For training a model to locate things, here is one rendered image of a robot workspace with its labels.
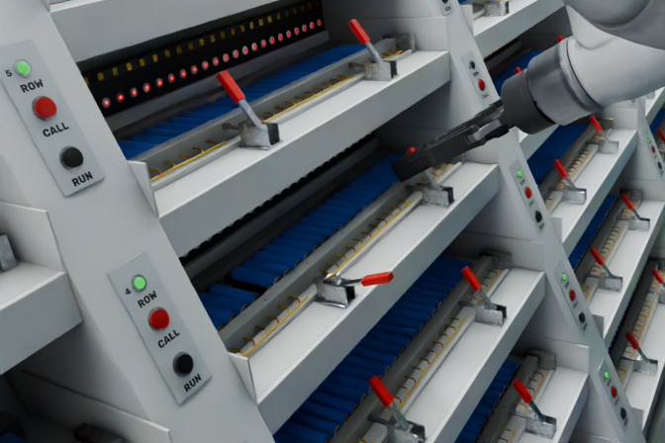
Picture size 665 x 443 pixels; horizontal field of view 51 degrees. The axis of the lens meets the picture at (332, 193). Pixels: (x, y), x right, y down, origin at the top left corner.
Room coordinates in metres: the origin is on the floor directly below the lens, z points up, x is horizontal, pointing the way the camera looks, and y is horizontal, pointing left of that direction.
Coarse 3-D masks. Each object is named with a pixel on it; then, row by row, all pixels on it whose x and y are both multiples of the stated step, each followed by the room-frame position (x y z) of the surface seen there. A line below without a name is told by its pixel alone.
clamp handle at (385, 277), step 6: (336, 276) 0.74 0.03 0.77; (366, 276) 0.72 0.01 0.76; (372, 276) 0.71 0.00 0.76; (378, 276) 0.70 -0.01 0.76; (384, 276) 0.70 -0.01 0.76; (390, 276) 0.70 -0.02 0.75; (336, 282) 0.74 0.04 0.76; (342, 282) 0.74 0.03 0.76; (348, 282) 0.73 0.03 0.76; (354, 282) 0.72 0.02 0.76; (360, 282) 0.72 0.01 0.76; (366, 282) 0.71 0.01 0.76; (372, 282) 0.71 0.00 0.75; (378, 282) 0.70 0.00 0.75; (384, 282) 0.70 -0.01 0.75
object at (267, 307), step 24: (432, 168) 1.05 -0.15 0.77; (384, 192) 0.96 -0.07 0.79; (408, 192) 0.98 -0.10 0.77; (360, 216) 0.90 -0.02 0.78; (384, 216) 0.93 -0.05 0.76; (336, 240) 0.84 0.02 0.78; (360, 240) 0.85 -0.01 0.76; (312, 264) 0.79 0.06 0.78; (336, 264) 0.81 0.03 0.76; (288, 288) 0.75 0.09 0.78; (240, 312) 0.71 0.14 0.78; (264, 312) 0.72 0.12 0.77; (288, 312) 0.72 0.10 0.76; (240, 336) 0.68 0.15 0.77; (264, 336) 0.69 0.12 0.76
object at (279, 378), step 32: (416, 128) 1.13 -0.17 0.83; (352, 160) 1.08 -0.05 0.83; (448, 160) 1.09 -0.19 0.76; (480, 160) 1.07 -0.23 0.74; (416, 192) 1.00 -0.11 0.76; (480, 192) 1.00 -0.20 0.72; (256, 224) 0.90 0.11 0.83; (384, 224) 0.91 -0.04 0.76; (416, 224) 0.90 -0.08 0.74; (448, 224) 0.92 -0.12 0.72; (384, 256) 0.83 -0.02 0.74; (416, 256) 0.84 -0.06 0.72; (384, 288) 0.78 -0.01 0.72; (320, 320) 0.71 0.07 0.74; (352, 320) 0.73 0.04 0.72; (256, 352) 0.68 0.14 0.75; (288, 352) 0.67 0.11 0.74; (320, 352) 0.68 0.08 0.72; (256, 384) 0.63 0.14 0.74; (288, 384) 0.64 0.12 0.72; (288, 416) 0.64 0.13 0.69
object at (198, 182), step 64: (320, 0) 1.13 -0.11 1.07; (128, 64) 0.82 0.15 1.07; (192, 64) 0.91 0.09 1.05; (256, 64) 1.00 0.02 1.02; (320, 64) 1.00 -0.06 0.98; (384, 64) 0.93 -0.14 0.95; (448, 64) 1.06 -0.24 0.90; (128, 128) 0.80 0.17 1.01; (192, 128) 0.78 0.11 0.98; (256, 128) 0.73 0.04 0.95; (320, 128) 0.79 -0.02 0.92; (192, 192) 0.65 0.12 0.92; (256, 192) 0.70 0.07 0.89
